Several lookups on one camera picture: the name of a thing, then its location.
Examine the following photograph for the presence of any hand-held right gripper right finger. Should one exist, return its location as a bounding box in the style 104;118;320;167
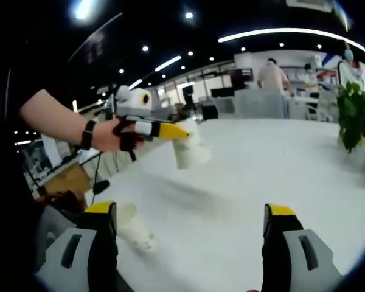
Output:
261;203;344;292

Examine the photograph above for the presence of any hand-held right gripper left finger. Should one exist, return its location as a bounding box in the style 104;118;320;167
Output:
35;200;119;292

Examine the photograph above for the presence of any printed white paper cup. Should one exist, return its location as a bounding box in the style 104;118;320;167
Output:
172;117;212;170

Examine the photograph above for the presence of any person's left hand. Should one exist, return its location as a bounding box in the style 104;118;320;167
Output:
92;117;145;153

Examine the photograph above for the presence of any black office chair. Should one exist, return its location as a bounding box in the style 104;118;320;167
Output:
201;103;220;120

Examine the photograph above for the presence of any black wristband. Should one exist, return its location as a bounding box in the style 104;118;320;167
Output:
80;119;98;150

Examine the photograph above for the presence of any grey chair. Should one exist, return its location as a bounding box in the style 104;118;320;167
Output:
35;203;80;274
234;89;288;119

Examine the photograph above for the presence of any brown wooden panel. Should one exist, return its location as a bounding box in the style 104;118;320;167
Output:
41;164;91;201

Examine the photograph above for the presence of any white table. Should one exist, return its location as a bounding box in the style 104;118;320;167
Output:
85;117;365;292

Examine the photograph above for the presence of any dark display screen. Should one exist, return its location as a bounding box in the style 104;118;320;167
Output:
231;68;253;83

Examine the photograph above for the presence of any person's black shirt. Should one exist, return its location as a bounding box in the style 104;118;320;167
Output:
0;45;46;274

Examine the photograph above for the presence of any group of ceiling downlights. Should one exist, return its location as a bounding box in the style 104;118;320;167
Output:
117;12;323;80

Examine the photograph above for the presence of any potted green plant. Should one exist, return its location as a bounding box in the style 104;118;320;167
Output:
333;80;365;171

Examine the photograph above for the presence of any long curved ceiling light strip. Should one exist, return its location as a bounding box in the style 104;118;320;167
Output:
218;27;365;55

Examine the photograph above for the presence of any ceiling air conditioner vent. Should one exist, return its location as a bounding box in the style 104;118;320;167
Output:
285;0;332;13

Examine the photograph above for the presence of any black cable connector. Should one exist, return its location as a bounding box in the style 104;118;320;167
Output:
92;179;111;194

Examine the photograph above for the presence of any black cable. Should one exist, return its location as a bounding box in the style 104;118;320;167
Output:
91;150;103;206

